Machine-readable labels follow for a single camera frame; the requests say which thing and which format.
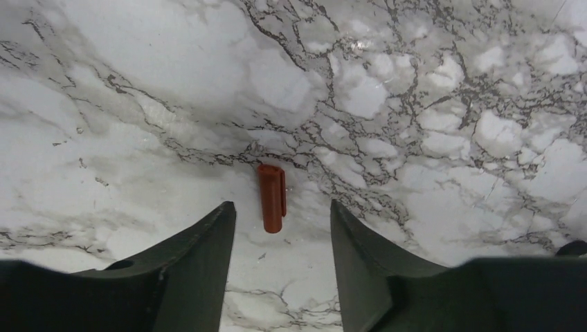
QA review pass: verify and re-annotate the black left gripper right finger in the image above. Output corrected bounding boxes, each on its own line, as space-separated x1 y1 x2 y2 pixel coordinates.
330 201 586 331

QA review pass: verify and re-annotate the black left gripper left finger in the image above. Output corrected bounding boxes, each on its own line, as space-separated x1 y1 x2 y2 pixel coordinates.
1 201 236 331

